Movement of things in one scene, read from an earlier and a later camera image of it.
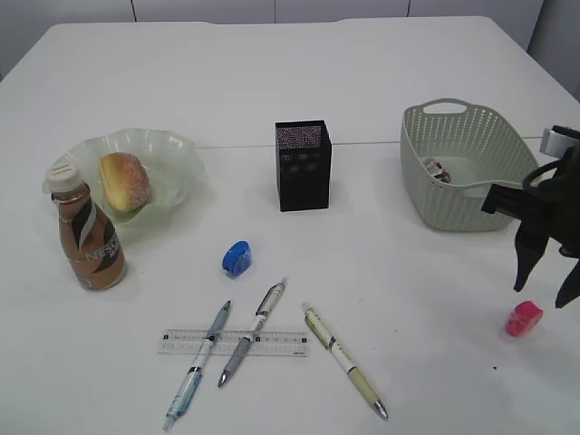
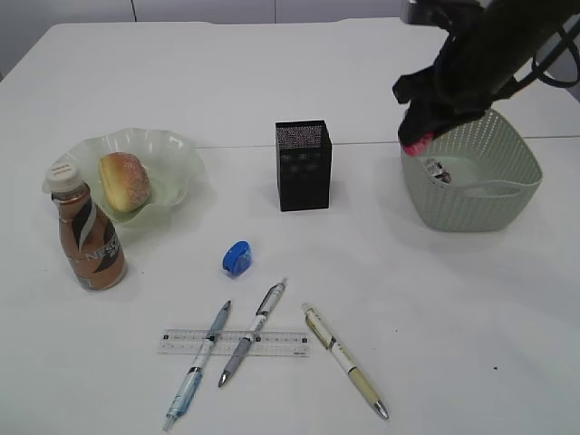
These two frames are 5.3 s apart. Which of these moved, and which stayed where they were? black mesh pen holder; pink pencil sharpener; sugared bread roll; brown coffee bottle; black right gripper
Moved: pink pencil sharpener; black right gripper
Stayed: black mesh pen holder; sugared bread roll; brown coffee bottle
